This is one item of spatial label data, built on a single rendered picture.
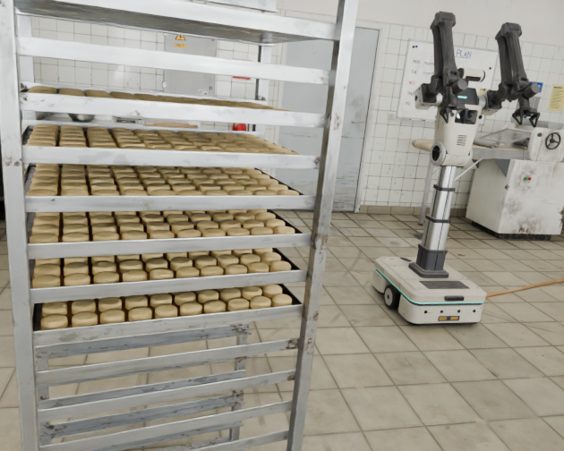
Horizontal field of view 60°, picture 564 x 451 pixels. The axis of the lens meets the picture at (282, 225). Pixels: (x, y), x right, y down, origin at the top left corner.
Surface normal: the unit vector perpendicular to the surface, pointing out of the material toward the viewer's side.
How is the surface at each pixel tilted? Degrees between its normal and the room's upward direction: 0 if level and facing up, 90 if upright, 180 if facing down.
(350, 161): 90
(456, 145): 90
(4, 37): 90
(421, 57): 90
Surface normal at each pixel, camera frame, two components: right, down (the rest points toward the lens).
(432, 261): 0.22, 0.29
